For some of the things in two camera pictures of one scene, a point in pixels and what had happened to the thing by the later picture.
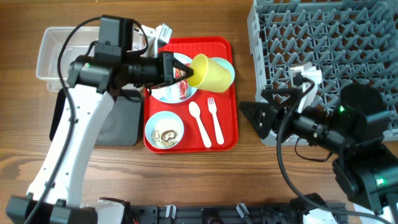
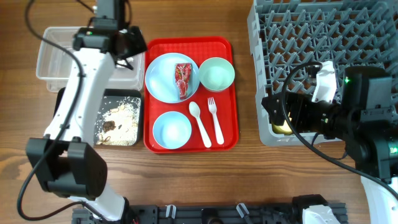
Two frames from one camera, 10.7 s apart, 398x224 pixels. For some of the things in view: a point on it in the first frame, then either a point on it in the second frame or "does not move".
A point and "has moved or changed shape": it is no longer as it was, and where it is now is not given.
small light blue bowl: (162, 121) has moved or changed shape
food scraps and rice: (166, 138) → (119, 126)
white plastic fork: (212, 107) does not move
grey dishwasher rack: (351, 42) does not move
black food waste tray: (122, 127) does not move
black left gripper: (166, 63) → (140, 45)
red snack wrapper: (183, 85) does not move
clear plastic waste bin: (79, 43) does not move
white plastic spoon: (194, 111) does not move
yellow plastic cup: (209, 75) has moved or changed shape
